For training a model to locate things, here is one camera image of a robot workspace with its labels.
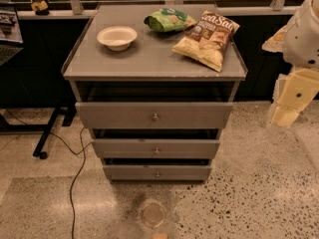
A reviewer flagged grey drawer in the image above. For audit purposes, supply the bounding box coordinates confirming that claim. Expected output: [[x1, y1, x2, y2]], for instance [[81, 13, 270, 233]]
[[93, 138, 220, 159], [76, 103, 232, 129], [103, 165, 211, 181]]

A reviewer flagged grey bottom drawer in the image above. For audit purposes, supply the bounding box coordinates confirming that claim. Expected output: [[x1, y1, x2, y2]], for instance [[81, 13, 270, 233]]
[[103, 165, 211, 181]]

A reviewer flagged green snack bag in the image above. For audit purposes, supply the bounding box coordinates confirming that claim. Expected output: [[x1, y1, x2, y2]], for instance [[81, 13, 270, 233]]
[[144, 8, 196, 33]]

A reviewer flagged black desk leg frame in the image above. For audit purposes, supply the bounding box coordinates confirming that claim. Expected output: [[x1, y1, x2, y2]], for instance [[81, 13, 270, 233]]
[[0, 107, 76, 159]]

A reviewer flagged metal window railing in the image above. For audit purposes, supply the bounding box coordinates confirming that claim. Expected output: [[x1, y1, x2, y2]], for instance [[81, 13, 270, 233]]
[[0, 0, 319, 20]]

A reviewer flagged laptop on desk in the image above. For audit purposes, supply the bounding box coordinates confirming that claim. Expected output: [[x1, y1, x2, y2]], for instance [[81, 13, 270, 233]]
[[0, 3, 24, 66]]

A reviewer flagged white paper bowl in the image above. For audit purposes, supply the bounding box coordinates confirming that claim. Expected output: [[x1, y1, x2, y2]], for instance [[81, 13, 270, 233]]
[[97, 26, 138, 52]]

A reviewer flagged grey top drawer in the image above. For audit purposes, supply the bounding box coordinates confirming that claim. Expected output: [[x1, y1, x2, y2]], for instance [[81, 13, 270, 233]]
[[76, 103, 232, 129]]

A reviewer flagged grey middle drawer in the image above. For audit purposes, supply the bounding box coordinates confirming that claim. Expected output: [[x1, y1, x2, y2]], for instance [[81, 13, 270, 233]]
[[93, 138, 220, 159]]

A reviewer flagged black floor cable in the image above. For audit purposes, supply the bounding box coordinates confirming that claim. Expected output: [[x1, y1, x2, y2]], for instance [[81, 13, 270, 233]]
[[0, 110, 93, 239]]

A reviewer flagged round floor cover plate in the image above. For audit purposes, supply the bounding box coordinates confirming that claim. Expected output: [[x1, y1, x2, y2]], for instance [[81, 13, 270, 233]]
[[139, 199, 166, 229]]

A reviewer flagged grey drawer cabinet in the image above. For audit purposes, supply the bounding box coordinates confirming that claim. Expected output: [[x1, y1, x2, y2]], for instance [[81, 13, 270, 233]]
[[61, 3, 249, 184]]

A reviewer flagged yellow brown chip bag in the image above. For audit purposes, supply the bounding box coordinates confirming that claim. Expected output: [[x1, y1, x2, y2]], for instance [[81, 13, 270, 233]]
[[171, 11, 239, 72]]

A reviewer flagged small yellow black object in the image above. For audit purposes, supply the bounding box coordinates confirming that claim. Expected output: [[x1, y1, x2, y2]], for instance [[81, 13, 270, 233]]
[[31, 0, 49, 15]]

